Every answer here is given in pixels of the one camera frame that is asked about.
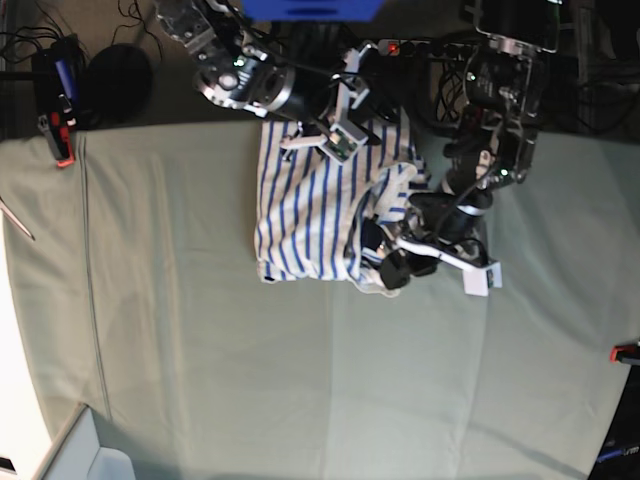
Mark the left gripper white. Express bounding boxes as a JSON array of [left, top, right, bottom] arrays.
[[378, 236, 503, 296]]

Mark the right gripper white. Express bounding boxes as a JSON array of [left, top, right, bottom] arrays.
[[280, 42, 378, 163]]

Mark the blue white striped t-shirt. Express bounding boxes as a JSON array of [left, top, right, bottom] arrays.
[[254, 119, 427, 298]]

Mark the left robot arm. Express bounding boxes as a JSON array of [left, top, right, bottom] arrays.
[[376, 1, 561, 297]]

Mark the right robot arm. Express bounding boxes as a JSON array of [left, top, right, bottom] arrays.
[[155, 1, 377, 163]]

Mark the black power strip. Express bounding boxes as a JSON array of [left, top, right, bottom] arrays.
[[377, 38, 479, 62]]

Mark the blue plastic box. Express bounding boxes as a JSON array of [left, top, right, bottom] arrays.
[[242, 0, 383, 22]]

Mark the black round stand base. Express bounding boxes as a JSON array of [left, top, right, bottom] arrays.
[[80, 43, 154, 124]]

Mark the red black right clamp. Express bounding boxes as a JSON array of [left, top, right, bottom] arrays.
[[609, 342, 640, 366]]

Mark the red black clamp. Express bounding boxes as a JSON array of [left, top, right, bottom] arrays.
[[609, 342, 640, 366], [38, 94, 76, 169]]

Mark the red black left clamp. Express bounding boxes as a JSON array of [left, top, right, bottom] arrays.
[[38, 94, 76, 169]]

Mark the light grey plastic bin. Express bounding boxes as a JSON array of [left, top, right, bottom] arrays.
[[32, 403, 136, 480]]

